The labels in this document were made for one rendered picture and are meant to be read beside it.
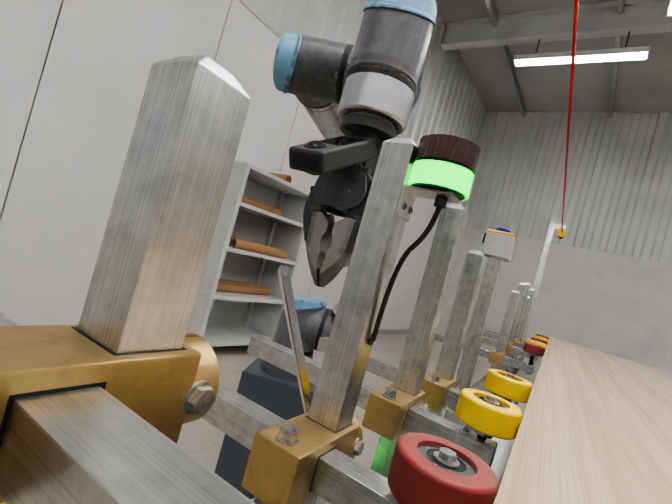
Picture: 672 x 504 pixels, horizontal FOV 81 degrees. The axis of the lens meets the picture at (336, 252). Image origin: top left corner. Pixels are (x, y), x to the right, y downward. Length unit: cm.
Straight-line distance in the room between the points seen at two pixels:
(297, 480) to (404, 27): 48
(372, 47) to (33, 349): 44
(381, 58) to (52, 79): 258
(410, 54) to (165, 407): 44
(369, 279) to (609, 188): 838
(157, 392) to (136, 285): 5
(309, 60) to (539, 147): 855
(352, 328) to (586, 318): 800
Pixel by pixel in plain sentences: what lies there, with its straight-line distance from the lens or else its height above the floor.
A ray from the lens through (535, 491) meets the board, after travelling 39.
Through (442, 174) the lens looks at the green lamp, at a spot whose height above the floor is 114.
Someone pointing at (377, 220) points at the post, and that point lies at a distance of 40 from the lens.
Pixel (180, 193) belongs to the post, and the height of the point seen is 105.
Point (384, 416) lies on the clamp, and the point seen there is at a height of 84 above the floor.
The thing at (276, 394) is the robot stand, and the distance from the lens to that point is 135.
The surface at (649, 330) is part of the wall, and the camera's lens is 838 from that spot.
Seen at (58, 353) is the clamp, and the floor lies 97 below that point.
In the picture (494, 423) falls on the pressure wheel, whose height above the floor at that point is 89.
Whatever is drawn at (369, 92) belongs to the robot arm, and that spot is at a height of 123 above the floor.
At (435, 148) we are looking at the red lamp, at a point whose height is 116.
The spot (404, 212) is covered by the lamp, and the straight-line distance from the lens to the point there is 41.
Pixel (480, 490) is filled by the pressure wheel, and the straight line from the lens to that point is 34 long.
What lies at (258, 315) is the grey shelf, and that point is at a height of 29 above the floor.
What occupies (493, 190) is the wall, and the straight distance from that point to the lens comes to 891.
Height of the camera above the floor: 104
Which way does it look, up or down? 1 degrees up
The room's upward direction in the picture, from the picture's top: 15 degrees clockwise
